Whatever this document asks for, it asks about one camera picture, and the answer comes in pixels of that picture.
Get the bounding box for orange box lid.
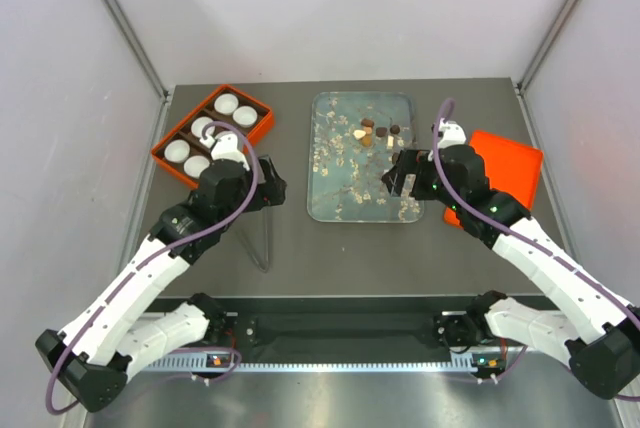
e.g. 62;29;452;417
468;130;544;210

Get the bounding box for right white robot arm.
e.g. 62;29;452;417
382;144;639;400

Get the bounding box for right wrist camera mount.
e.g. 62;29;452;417
436;120;467;149

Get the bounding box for metal tongs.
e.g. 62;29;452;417
235;208;273;273

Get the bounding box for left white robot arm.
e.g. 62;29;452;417
35;152;286;415

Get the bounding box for floral blue tray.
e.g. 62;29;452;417
307;91;424;223

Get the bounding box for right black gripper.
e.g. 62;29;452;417
382;147;464;212

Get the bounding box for grey cable duct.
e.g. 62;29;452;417
143;351;506;374

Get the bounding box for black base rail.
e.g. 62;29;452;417
149;296;506;355

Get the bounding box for orange chocolate box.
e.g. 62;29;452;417
151;85;275;189

